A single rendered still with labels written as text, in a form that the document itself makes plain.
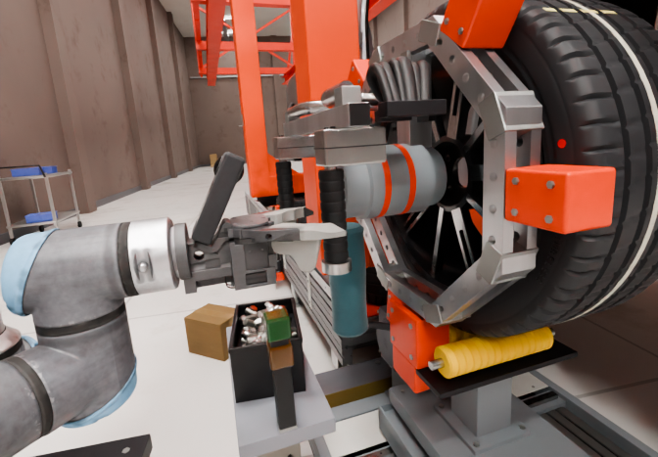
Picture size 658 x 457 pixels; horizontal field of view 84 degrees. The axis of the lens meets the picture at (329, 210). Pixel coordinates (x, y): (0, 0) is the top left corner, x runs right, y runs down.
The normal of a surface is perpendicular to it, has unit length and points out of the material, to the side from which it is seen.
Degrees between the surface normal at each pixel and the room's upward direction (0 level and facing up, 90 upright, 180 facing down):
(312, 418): 0
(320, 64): 90
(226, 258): 90
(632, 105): 71
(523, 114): 90
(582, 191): 90
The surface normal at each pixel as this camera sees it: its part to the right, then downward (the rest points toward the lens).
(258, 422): -0.07, -0.98
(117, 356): 0.93, 0.00
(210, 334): -0.43, 0.19
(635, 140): 0.29, -0.03
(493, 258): -0.95, 0.12
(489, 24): 0.29, 0.69
